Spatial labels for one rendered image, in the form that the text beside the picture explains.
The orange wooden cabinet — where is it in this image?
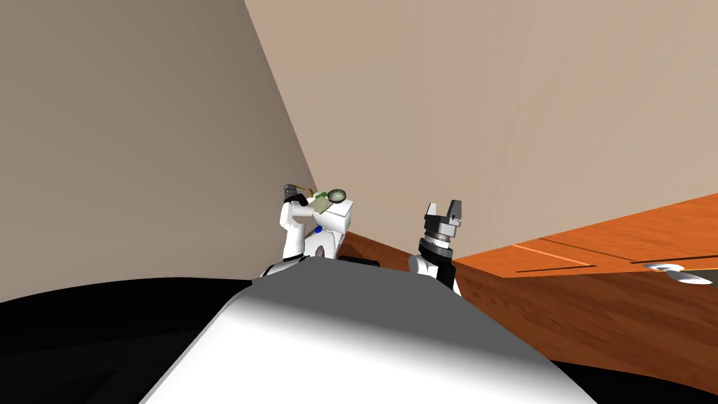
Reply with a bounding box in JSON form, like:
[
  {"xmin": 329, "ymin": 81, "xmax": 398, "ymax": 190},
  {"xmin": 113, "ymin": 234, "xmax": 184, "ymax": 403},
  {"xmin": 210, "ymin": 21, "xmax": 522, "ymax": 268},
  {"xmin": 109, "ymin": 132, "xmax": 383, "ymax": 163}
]
[{"xmin": 338, "ymin": 193, "xmax": 718, "ymax": 393}]

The silver cabinet handle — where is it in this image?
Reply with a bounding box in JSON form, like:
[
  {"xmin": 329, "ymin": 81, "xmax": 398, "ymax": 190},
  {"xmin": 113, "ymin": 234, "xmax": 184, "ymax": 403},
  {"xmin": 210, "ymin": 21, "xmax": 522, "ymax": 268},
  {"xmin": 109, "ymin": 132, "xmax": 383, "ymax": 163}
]
[{"xmin": 643, "ymin": 261, "xmax": 718, "ymax": 287}]

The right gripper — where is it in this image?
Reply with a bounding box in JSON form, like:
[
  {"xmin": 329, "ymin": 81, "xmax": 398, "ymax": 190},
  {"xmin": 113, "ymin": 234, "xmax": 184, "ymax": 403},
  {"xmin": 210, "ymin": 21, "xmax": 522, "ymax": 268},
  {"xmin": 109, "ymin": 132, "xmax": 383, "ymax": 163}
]
[{"xmin": 423, "ymin": 198, "xmax": 463, "ymax": 239}]

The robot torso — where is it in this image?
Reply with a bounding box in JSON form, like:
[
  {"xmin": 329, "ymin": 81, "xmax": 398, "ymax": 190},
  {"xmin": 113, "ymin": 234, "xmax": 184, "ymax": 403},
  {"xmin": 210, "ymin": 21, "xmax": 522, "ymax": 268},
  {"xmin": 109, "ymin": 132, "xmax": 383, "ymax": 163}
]
[{"xmin": 137, "ymin": 255, "xmax": 599, "ymax": 404}]

